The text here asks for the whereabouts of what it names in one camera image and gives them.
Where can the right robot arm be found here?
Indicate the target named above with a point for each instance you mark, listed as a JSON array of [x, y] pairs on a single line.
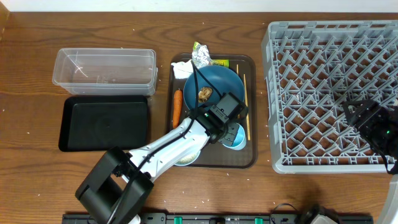
[[389, 211]]

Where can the brown food scrap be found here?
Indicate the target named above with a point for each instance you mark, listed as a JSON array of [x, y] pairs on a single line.
[[204, 94]]

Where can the grey plastic dishwasher rack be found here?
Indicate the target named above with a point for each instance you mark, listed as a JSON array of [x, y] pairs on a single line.
[[311, 69]]

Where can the black waste tray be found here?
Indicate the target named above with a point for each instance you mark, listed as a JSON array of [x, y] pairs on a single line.
[[98, 123]]

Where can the light blue rice bowl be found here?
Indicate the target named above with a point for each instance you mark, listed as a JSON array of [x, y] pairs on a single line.
[[187, 160]]

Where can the dark blue plate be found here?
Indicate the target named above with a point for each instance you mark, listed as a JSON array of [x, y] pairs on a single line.
[[223, 79]]

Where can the light blue cup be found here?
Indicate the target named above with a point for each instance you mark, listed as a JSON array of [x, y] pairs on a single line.
[[235, 138]]

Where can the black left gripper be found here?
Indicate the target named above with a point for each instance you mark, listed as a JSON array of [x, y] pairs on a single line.
[[232, 134]]

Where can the yellow green candy wrapper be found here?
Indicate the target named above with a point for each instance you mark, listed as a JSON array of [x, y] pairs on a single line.
[[220, 62]]

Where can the black rail at table edge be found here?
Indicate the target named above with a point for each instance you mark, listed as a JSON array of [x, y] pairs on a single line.
[[282, 214]]

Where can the crumpled white napkin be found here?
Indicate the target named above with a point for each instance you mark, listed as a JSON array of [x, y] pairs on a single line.
[[182, 70]]

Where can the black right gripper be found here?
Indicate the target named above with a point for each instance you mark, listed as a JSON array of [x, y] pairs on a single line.
[[354, 112]]

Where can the clear plastic bin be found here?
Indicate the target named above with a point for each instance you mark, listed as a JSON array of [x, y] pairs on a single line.
[[106, 71]]

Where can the orange carrot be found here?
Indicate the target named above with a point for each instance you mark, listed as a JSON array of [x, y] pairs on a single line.
[[177, 103]]

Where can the crumpled aluminium foil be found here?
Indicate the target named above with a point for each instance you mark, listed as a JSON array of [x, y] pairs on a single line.
[[200, 55]]

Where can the dark brown serving tray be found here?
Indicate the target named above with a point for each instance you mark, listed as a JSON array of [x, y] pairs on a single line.
[[216, 155]]

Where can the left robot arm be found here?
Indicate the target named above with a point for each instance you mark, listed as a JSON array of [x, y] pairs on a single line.
[[117, 187]]

